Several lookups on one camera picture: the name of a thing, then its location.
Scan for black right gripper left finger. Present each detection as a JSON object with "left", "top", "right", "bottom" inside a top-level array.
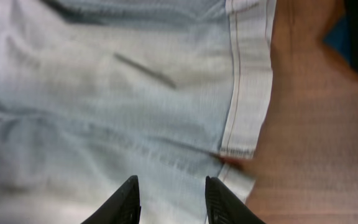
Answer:
[{"left": 81, "top": 175, "right": 141, "bottom": 224}]

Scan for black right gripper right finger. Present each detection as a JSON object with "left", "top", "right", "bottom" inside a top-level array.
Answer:
[{"left": 205, "top": 176, "right": 265, "bottom": 224}]

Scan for light blue denim shorts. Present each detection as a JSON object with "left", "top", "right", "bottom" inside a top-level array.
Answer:
[{"left": 0, "top": 0, "right": 276, "bottom": 223}]

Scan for dark blue garment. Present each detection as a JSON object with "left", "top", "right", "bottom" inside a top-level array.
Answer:
[{"left": 323, "top": 16, "right": 358, "bottom": 73}]

